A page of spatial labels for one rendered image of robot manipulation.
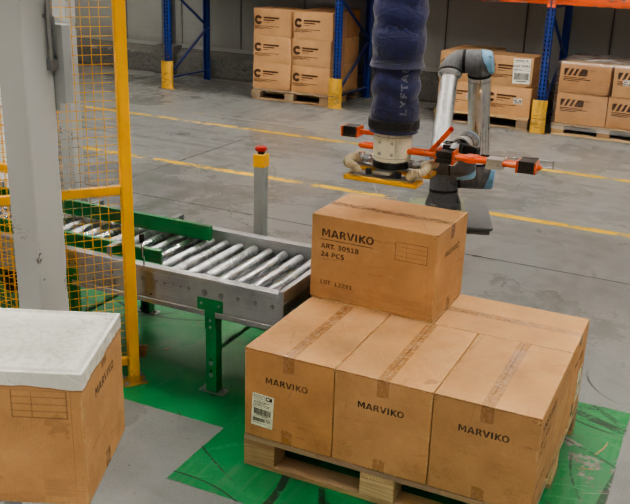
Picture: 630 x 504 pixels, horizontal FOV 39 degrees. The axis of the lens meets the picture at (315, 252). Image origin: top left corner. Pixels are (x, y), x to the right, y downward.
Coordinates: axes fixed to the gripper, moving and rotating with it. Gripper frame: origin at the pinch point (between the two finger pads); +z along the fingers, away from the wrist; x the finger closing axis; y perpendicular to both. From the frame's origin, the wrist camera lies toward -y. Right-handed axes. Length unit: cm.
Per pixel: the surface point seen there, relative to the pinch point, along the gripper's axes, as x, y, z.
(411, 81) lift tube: 30.8, 19.1, 4.7
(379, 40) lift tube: 47, 32, 10
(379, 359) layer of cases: -69, 4, 66
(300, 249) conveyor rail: -67, 85, -29
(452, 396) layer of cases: -69, -30, 82
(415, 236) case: -31.6, 7.3, 21.0
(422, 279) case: -50, 3, 21
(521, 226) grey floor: -126, 25, -315
